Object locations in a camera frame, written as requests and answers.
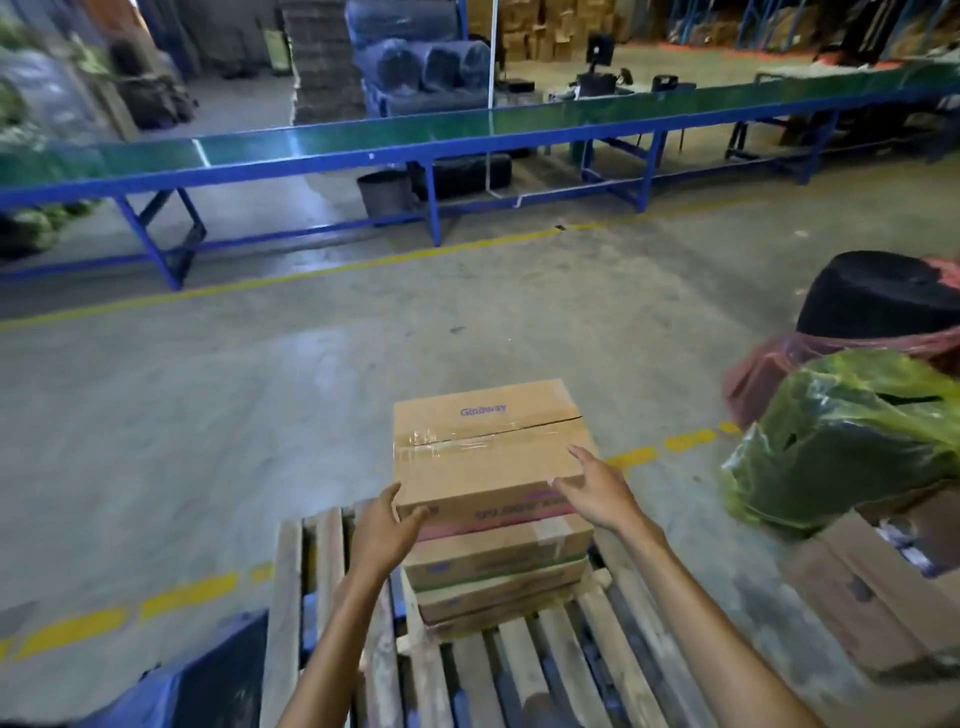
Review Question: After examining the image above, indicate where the person's left hand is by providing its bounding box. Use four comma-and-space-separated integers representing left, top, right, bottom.
348, 482, 433, 583

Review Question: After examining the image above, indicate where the person's right hand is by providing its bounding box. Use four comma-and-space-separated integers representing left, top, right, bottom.
551, 444, 647, 535

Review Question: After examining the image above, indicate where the green striped Glodway box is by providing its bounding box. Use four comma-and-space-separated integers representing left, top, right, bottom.
402, 513, 596, 594

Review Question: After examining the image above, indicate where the pink striped Glodway box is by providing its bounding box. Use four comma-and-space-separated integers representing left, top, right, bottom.
391, 378, 601, 543

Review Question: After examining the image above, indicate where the blue Glodway box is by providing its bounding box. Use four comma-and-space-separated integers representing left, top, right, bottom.
427, 569, 613, 643
414, 558, 594, 625

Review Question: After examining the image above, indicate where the wooden pallet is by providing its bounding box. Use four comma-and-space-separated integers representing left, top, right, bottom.
258, 506, 721, 728

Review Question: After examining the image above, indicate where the brown cardboard box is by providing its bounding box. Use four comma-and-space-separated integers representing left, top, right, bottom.
779, 483, 960, 676

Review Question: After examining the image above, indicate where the person's right forearm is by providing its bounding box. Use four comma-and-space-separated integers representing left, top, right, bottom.
620, 517, 826, 728

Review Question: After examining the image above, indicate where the person's left forearm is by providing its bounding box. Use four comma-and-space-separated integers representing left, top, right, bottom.
275, 562, 408, 728

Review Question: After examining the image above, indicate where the stack of flat cardboard sheets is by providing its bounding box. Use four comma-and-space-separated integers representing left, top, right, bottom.
281, 0, 369, 126

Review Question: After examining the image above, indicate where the blue pallet jack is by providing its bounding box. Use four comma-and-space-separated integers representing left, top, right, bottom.
74, 611, 271, 728

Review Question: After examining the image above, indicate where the green plastic bag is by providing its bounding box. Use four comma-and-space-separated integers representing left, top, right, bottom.
721, 348, 960, 538

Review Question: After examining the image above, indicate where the black mesh roll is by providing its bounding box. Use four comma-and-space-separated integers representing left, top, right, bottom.
794, 251, 960, 340

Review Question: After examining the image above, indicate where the black plastic bucket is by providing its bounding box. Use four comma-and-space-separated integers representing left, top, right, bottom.
356, 170, 418, 221

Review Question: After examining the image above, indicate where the black wrapped roll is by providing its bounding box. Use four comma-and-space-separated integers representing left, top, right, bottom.
408, 153, 514, 202

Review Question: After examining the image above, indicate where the black monitor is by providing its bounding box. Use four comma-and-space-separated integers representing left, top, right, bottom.
575, 32, 639, 99

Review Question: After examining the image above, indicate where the thin white pole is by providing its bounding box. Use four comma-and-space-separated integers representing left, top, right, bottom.
485, 0, 502, 193

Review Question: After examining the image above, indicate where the pile of dark wrapped rolls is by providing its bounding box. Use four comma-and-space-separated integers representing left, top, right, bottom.
344, 0, 496, 118

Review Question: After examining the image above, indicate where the warehouse shelving with goods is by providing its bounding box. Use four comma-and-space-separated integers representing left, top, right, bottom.
464, 0, 960, 69

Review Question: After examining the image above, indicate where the pile of green bagged goods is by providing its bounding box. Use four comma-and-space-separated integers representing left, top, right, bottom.
0, 0, 144, 258

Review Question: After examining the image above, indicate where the blue frame green table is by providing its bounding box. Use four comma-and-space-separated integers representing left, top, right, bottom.
0, 59, 960, 292

